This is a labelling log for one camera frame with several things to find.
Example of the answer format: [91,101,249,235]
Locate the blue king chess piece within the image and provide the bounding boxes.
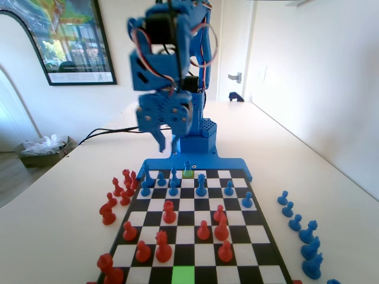
[143,164,155,187]

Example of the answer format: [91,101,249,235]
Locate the blue chess queen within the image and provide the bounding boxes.
[195,173,207,198]

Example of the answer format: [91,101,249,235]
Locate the captured red chess pieces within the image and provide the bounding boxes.
[97,253,125,284]

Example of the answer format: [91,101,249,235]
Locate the black and white chessboard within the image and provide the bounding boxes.
[95,168,294,284]

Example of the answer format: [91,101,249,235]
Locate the clear plastic bag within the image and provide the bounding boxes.
[22,133,68,157]

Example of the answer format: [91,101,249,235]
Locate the black framed poster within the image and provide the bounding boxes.
[0,0,118,87]

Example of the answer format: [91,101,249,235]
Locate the cardboard box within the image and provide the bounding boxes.
[15,135,78,169]

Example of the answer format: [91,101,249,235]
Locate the thick black camera cable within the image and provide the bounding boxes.
[165,0,183,89]

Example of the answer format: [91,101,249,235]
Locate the red white black servo wire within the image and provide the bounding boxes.
[130,25,178,89]
[191,22,219,69]

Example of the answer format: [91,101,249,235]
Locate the blue base plate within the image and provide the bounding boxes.
[136,152,254,183]

